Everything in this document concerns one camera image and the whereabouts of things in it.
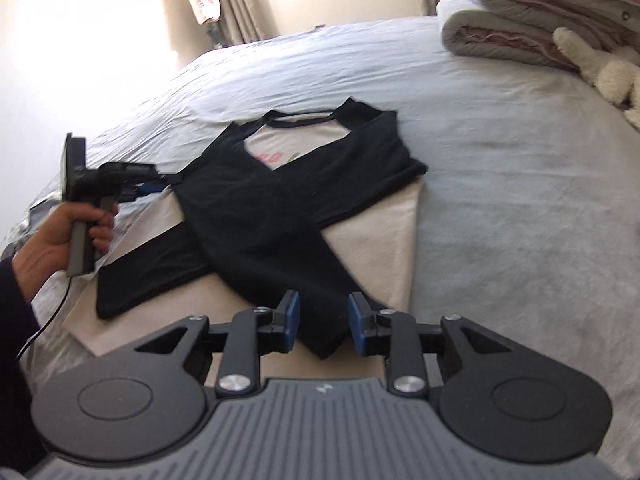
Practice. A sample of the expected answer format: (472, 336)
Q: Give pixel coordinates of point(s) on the folded grey quilt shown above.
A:
(604, 24)
(468, 29)

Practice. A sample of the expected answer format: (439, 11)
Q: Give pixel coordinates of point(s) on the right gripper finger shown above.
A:
(498, 396)
(146, 397)

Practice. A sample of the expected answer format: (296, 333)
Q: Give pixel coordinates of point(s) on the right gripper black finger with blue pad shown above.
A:
(168, 179)
(148, 189)

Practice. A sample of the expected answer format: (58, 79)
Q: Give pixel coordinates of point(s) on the person left hand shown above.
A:
(48, 250)

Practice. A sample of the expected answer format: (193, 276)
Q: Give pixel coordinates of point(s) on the grey left window curtain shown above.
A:
(242, 22)

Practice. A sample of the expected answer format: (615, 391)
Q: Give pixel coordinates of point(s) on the upper folded grey quilt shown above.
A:
(604, 24)

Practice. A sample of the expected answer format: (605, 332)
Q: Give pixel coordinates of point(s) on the dark sleeved left forearm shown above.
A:
(21, 447)

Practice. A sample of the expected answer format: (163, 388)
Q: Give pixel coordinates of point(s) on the lower folded grey quilt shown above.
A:
(468, 29)

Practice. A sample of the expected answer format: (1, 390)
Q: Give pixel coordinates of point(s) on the beige black raglan bear shirt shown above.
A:
(322, 203)

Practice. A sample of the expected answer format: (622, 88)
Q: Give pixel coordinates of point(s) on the white plush toy dog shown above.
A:
(615, 75)

